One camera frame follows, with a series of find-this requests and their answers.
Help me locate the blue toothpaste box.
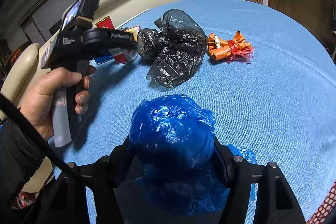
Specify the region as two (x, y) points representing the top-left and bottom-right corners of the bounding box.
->
(93, 49), (114, 64)

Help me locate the blue plastic bag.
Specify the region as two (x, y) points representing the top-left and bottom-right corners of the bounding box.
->
(128, 93), (257, 214)

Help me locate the black plastic bag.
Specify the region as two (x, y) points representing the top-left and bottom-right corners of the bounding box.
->
(137, 9), (208, 88)

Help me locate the left hand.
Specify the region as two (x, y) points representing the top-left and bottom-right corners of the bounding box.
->
(20, 65), (96, 140)

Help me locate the orange white carton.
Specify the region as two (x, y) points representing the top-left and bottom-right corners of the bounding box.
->
(107, 25), (142, 64)

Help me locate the cream leather headboard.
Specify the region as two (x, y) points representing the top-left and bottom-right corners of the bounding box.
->
(0, 0), (197, 193)

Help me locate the blue bed cover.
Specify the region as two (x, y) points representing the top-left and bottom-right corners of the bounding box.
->
(56, 0), (335, 218)

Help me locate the red mesh waste basket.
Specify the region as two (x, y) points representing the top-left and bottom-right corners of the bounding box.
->
(307, 182), (335, 223)

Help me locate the orange wrapper with red ribbon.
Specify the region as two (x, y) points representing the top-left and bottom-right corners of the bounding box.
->
(207, 30), (255, 63)

